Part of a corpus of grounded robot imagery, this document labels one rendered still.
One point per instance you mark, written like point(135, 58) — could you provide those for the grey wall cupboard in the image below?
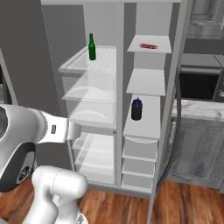
point(205, 19)

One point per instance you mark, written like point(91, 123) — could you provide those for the clear freezer drawer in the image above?
point(94, 160)
point(90, 87)
point(94, 113)

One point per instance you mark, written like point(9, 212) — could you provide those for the grey side-by-side fridge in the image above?
point(120, 87)

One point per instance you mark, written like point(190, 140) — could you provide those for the black microwave oven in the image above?
point(198, 84)

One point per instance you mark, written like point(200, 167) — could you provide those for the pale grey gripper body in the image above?
point(74, 130)

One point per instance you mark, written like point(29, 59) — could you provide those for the green glass bottle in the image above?
point(92, 51)

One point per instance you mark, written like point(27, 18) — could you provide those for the white fridge shelf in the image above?
point(154, 40)
point(148, 125)
point(147, 83)

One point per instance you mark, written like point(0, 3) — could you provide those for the red raw steak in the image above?
point(148, 46)

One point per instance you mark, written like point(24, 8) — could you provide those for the grey freezer door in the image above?
point(26, 58)

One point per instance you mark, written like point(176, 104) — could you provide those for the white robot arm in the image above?
point(58, 186)

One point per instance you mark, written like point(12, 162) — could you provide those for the grey fridge door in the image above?
point(170, 87)

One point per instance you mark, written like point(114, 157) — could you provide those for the grey base cupboard door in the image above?
point(198, 151)

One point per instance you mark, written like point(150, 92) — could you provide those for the black jar with blue lid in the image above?
point(136, 110)

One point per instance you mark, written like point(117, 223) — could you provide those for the clear freezer shelf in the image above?
point(105, 61)

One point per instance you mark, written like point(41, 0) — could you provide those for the white fridge drawer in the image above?
point(140, 147)
point(137, 181)
point(138, 165)

